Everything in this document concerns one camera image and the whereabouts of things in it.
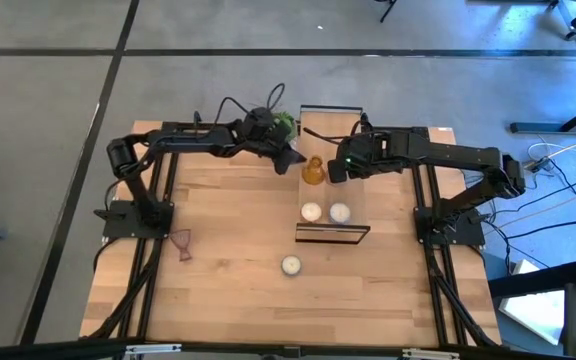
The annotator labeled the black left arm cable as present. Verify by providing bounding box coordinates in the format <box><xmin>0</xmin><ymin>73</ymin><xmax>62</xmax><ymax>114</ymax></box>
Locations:
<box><xmin>211</xmin><ymin>82</ymin><xmax>287</xmax><ymax>131</ymax></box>

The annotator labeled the wooden shelf with black frame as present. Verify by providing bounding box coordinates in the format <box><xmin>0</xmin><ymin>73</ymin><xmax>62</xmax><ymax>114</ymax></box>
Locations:
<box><xmin>295</xmin><ymin>104</ymin><xmax>372</xmax><ymax>246</ymax></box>

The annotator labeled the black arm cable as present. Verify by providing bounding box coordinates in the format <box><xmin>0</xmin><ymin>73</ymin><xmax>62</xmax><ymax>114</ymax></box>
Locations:
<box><xmin>211</xmin><ymin>82</ymin><xmax>287</xmax><ymax>131</ymax></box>
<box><xmin>301</xmin><ymin>112</ymin><xmax>372</xmax><ymax>144</ymax></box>

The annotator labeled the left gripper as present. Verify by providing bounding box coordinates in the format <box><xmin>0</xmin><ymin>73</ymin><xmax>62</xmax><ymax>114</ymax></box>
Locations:
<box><xmin>240</xmin><ymin>106</ymin><xmax>308</xmax><ymax>176</ymax></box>

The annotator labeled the white panel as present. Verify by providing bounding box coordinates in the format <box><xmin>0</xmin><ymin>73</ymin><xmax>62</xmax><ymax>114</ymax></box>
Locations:
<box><xmin>497</xmin><ymin>259</ymin><xmax>567</xmax><ymax>346</ymax></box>

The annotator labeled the yellow floor cable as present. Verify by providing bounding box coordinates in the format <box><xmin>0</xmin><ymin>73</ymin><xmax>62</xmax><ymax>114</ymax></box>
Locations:
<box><xmin>522</xmin><ymin>128</ymin><xmax>576</xmax><ymax>171</ymax></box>

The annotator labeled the succulent in white patterned pot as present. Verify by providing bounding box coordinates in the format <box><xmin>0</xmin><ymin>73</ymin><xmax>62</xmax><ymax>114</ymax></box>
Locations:
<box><xmin>267</xmin><ymin>110</ymin><xmax>300</xmax><ymax>151</ymax></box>

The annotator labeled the amber glass candle holder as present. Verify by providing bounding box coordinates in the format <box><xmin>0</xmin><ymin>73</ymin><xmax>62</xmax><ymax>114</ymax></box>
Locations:
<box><xmin>301</xmin><ymin>154</ymin><xmax>327</xmax><ymax>186</ymax></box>

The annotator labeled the pink glass candle holder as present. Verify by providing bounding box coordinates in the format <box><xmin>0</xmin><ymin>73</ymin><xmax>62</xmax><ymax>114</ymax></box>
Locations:
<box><xmin>169</xmin><ymin>228</ymin><xmax>193</xmax><ymax>263</ymax></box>

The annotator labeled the black rig crossbar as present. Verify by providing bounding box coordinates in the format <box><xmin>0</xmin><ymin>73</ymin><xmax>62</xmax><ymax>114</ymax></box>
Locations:
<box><xmin>0</xmin><ymin>337</ymin><xmax>576</xmax><ymax>360</ymax></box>

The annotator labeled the black aluminium table frame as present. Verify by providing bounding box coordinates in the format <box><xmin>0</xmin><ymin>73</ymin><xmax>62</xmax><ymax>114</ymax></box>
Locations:
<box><xmin>80</xmin><ymin>110</ymin><xmax>502</xmax><ymax>349</ymax></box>

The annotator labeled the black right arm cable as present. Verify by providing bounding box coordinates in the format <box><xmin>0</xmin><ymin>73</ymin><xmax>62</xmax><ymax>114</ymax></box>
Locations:
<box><xmin>301</xmin><ymin>112</ymin><xmax>372</xmax><ymax>144</ymax></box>

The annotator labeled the tan patterned candle tin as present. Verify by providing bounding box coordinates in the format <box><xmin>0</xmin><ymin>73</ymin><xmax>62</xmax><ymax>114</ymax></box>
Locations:
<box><xmin>300</xmin><ymin>201</ymin><xmax>323</xmax><ymax>224</ymax></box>

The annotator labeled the black floor cable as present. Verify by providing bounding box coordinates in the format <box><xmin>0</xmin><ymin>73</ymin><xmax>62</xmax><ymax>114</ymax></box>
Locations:
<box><xmin>505</xmin><ymin>217</ymin><xmax>576</xmax><ymax>240</ymax></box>

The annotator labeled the white floor cable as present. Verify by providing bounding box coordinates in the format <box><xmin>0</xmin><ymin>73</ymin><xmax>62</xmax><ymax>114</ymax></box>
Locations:
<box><xmin>526</xmin><ymin>141</ymin><xmax>576</xmax><ymax>164</ymax></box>

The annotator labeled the black beam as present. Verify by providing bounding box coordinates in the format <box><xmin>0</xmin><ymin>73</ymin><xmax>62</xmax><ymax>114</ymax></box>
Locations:
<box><xmin>487</xmin><ymin>259</ymin><xmax>576</xmax><ymax>300</ymax></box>

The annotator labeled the black stand leg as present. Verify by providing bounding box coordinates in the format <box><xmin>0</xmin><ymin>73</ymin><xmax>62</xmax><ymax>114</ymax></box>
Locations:
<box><xmin>375</xmin><ymin>0</ymin><xmax>399</xmax><ymax>24</ymax></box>

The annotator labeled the white tealight candle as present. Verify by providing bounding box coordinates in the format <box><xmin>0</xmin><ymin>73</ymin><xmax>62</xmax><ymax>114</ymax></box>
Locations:
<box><xmin>328</xmin><ymin>201</ymin><xmax>352</xmax><ymax>225</ymax></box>
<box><xmin>280</xmin><ymin>254</ymin><xmax>303</xmax><ymax>277</ymax></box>

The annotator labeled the silver metal bracket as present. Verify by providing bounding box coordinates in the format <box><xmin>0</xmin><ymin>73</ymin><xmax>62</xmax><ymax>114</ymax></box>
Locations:
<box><xmin>124</xmin><ymin>342</ymin><xmax>183</xmax><ymax>356</ymax></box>
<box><xmin>401</xmin><ymin>348</ymin><xmax>462</xmax><ymax>360</ymax></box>

